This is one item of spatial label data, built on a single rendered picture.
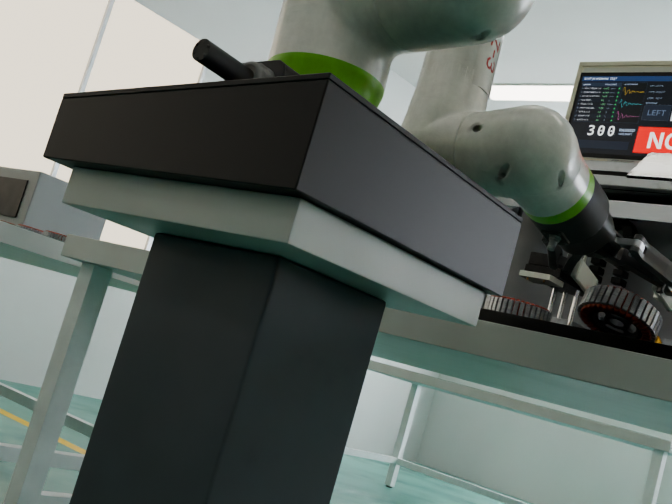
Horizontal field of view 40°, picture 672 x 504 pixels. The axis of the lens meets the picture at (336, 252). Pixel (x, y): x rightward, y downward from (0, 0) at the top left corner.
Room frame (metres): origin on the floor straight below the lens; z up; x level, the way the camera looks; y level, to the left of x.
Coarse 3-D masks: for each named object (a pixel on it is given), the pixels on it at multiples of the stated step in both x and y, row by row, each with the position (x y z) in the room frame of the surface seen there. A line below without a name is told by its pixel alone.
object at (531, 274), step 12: (528, 264) 1.60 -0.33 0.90; (540, 264) 1.58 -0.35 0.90; (528, 276) 1.57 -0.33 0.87; (540, 276) 1.55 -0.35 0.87; (552, 276) 1.55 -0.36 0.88; (564, 276) 1.57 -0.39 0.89; (564, 288) 1.64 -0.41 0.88; (576, 288) 1.61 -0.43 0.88; (552, 300) 1.66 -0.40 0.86; (564, 300) 1.65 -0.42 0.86
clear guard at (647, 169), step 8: (648, 160) 1.31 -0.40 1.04; (656, 160) 1.30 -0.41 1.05; (664, 160) 1.30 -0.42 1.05; (640, 168) 1.29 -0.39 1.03; (648, 168) 1.29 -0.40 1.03; (656, 168) 1.28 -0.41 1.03; (664, 168) 1.27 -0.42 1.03; (632, 176) 1.28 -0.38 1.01; (640, 176) 1.27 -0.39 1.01; (648, 176) 1.27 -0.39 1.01; (656, 176) 1.26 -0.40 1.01; (664, 176) 1.25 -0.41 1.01
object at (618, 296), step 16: (592, 288) 1.27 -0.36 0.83; (608, 288) 1.24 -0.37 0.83; (592, 304) 1.25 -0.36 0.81; (608, 304) 1.23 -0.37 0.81; (624, 304) 1.22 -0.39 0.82; (640, 304) 1.22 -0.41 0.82; (592, 320) 1.30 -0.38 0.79; (608, 320) 1.28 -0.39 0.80; (624, 320) 1.26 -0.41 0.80; (640, 320) 1.23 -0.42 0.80; (656, 320) 1.24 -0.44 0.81; (640, 336) 1.26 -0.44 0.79; (656, 336) 1.25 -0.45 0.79
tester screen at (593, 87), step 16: (592, 80) 1.67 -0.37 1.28; (608, 80) 1.65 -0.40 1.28; (624, 80) 1.63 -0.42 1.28; (640, 80) 1.61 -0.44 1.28; (656, 80) 1.59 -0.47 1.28; (592, 96) 1.67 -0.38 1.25; (608, 96) 1.64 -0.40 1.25; (624, 96) 1.62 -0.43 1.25; (640, 96) 1.60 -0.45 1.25; (656, 96) 1.58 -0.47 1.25; (576, 112) 1.68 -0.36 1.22; (592, 112) 1.66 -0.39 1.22; (608, 112) 1.64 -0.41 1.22; (624, 112) 1.62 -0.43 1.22; (640, 112) 1.60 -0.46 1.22; (576, 128) 1.68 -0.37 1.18; (624, 128) 1.61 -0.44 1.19
